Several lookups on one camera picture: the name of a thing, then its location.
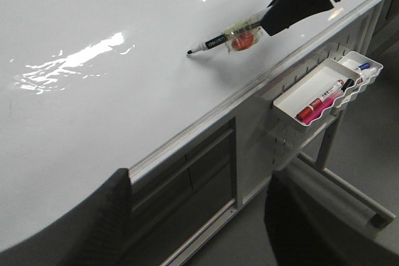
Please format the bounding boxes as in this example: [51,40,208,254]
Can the pink marker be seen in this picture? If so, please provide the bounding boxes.
[302,90,344,125]

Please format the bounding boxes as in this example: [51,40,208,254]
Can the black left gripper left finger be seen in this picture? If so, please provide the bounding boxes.
[59,168,133,266]

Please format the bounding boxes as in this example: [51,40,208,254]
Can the black capped marker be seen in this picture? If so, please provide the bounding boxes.
[340,78,355,93]

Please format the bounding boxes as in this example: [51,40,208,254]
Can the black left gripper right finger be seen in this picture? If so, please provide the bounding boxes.
[264,174,398,265]

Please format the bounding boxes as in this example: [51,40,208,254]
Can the red whiteboard marker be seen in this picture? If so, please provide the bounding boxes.
[296,79,344,121]

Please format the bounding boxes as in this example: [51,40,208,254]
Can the white pegboard panel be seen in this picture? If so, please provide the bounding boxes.
[235,12,377,207]

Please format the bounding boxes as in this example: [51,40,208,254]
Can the black whiteboard marker with tape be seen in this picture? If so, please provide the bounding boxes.
[187,9,268,55]

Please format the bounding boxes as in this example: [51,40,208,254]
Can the grey table leg frame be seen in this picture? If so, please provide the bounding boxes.
[292,110,397,229]

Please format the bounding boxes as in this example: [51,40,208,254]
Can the white wavy-edged tray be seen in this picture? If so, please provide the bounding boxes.
[272,59,355,133]

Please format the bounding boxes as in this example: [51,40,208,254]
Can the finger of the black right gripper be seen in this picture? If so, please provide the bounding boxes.
[260,0,334,36]

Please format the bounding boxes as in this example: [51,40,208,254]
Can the white whiteboard surface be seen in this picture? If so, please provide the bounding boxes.
[1,0,374,250]

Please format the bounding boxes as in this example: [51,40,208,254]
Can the blue capped marker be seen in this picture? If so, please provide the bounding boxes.
[354,62,370,72]

